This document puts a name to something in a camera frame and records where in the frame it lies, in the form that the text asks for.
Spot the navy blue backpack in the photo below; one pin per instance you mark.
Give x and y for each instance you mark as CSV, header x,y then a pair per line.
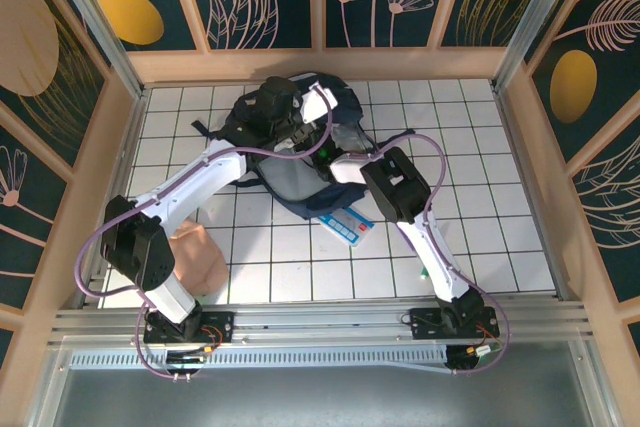
x,y
285,177

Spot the clear blue white pencil case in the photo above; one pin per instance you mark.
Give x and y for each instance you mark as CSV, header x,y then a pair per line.
x,y
350,227

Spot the green marker pen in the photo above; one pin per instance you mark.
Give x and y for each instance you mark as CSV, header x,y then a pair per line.
x,y
424,274

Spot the peach soft pouch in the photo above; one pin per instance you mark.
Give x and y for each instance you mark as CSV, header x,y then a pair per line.
x,y
200,257

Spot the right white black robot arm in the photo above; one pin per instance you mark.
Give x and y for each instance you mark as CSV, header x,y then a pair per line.
x,y
400,192

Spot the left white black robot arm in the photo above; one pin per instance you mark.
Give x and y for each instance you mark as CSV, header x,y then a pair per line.
x,y
200,182

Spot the grey metal sheet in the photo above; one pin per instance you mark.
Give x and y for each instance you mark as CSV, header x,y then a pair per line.
x,y
320,397

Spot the aluminium mounting rail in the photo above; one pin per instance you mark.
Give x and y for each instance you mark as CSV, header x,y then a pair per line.
x,y
325,319

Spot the aluminium frame post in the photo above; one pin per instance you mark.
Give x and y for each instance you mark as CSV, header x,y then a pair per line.
x,y
95,22
530,12

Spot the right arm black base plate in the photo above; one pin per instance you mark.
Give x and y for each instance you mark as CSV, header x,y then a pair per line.
x,y
425,324

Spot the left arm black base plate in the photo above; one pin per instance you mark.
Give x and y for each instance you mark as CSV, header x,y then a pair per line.
x,y
222,324

